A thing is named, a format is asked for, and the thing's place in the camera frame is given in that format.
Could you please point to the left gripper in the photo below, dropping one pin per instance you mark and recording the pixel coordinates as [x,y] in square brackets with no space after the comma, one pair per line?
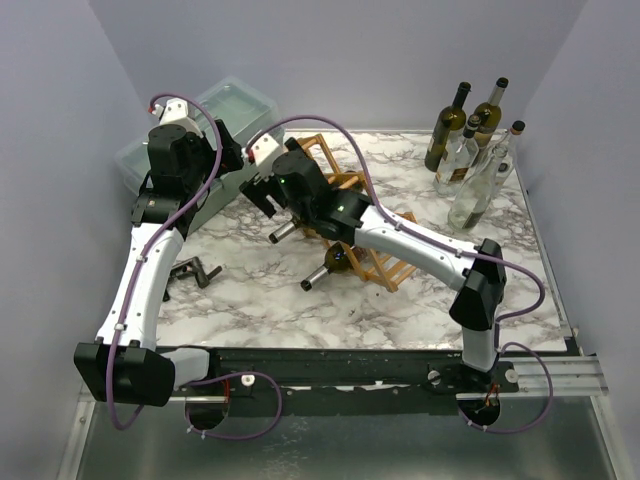
[230,159]

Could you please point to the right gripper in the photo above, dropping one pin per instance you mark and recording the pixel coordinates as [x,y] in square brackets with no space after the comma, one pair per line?
[260,190]

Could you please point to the green wine bottle brown label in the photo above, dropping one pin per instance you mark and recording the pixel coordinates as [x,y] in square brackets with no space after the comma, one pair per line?
[347,180]

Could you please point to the green wine bottle white label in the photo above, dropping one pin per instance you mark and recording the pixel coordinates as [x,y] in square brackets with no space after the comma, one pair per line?
[336,261]

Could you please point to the dark green wine bottle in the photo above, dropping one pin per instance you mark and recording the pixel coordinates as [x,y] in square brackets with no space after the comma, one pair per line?
[451,119]

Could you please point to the clear square liquor bottle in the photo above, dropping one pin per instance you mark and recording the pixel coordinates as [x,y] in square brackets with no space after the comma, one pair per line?
[457,159]

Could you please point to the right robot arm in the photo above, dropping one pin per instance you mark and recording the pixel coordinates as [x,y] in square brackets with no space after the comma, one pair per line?
[473,272]

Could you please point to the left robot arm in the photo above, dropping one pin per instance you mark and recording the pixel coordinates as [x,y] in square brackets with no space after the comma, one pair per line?
[122,363]

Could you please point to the wooden wine rack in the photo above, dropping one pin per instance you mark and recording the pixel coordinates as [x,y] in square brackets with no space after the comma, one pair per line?
[338,216]

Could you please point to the tall clear glass bottle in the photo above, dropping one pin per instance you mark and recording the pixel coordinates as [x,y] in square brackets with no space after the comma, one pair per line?
[474,196]

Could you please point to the green bottle silver capsule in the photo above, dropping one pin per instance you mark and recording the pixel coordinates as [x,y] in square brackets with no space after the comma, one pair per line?
[490,113]

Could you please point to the clear bottle black cap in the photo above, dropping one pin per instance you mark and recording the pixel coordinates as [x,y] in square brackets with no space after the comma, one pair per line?
[506,150]

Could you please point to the black corkscrew tool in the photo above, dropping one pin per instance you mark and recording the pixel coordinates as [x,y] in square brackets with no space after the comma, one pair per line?
[191,267]

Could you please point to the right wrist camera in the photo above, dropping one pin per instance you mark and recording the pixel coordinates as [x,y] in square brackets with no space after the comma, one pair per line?
[264,150]

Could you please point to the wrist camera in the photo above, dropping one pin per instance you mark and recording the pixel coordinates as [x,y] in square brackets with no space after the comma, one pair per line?
[175,112]
[264,150]

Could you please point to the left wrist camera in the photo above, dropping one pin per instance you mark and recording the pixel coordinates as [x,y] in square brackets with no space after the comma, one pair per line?
[175,112]

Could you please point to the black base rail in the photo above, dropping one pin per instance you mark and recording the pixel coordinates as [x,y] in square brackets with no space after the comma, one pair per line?
[339,382]

